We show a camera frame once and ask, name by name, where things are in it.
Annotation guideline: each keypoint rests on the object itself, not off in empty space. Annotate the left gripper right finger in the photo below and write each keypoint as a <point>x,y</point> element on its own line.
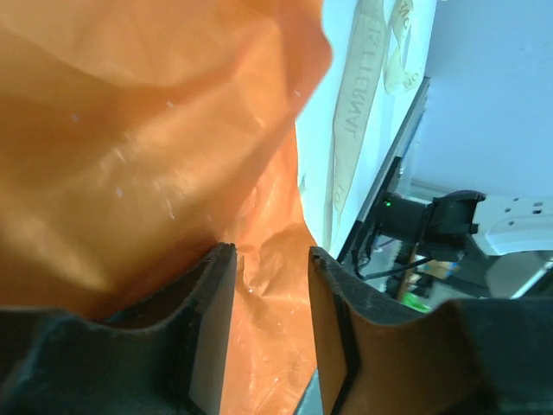
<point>468,356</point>

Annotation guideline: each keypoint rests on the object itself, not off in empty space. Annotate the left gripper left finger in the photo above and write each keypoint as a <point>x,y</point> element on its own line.
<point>163,355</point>

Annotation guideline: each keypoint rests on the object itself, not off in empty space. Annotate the orange wrapping paper sheet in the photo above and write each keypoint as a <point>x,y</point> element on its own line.
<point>138,135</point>

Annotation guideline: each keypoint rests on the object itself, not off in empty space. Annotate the cream ribbon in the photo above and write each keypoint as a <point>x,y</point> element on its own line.
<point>384,49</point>

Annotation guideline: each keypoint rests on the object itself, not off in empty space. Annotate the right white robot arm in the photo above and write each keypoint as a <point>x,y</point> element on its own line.
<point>452,226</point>

